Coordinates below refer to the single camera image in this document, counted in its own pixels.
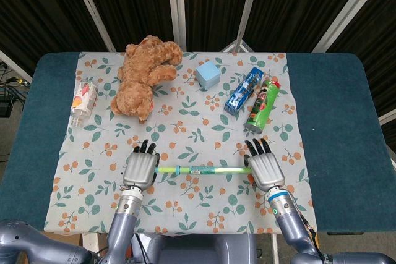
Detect green and blue toy stick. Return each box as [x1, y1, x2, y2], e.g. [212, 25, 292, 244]
[153, 164, 253, 176]

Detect light blue foam cube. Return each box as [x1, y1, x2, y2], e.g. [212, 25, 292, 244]
[195, 61, 222, 89]

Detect brown cardboard box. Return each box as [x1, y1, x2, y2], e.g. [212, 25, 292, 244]
[43, 231, 84, 246]

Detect black power box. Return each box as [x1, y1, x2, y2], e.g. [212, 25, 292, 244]
[0, 96, 14, 118]

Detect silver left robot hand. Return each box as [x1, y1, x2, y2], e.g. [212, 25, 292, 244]
[122, 139, 161, 188]

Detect brown plush teddy bear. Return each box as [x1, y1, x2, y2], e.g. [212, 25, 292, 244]
[110, 35, 183, 122]

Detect grey robot torso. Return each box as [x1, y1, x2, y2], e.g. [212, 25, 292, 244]
[131, 232, 257, 264]

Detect floral print tablecloth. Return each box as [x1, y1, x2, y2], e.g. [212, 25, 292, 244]
[43, 51, 317, 236]

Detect dark folding screen white frames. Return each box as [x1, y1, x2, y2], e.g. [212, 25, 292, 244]
[0, 0, 396, 122]

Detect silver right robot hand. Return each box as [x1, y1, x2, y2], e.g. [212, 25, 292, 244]
[243, 138, 285, 192]

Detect clear plastic bottle fruit label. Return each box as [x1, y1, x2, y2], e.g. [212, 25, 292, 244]
[70, 80, 99, 128]

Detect blue cookie box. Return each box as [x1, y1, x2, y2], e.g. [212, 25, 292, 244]
[223, 66, 265, 114]

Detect green chips can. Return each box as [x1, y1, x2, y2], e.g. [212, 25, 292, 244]
[244, 79, 282, 132]

